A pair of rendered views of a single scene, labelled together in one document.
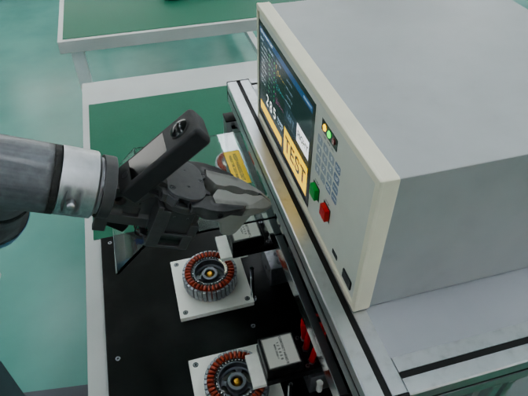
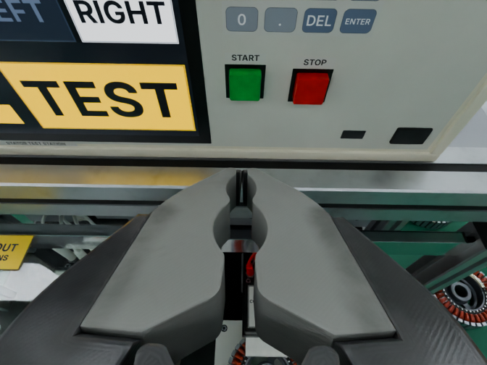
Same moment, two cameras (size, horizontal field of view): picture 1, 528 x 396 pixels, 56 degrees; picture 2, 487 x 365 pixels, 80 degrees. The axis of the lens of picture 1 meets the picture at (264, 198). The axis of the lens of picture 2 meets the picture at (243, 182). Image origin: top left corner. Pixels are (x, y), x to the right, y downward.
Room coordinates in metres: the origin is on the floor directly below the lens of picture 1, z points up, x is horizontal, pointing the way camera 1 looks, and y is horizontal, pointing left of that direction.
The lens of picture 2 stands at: (0.44, 0.07, 1.29)
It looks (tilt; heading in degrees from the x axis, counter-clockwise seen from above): 54 degrees down; 285
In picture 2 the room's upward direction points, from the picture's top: 1 degrees clockwise
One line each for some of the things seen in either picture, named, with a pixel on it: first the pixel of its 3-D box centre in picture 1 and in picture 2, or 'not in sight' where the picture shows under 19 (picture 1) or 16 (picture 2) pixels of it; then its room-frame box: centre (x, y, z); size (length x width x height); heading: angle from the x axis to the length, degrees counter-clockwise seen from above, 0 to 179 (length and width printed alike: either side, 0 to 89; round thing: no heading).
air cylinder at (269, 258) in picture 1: (276, 262); not in sight; (0.68, -0.03, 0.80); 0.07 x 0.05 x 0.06; 16
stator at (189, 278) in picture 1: (210, 275); not in sight; (0.64, 0.11, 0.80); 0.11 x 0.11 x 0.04
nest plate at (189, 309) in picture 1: (210, 282); not in sight; (0.64, 0.11, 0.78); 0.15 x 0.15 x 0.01; 16
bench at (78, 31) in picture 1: (175, 23); not in sight; (2.87, 0.53, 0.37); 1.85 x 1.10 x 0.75; 16
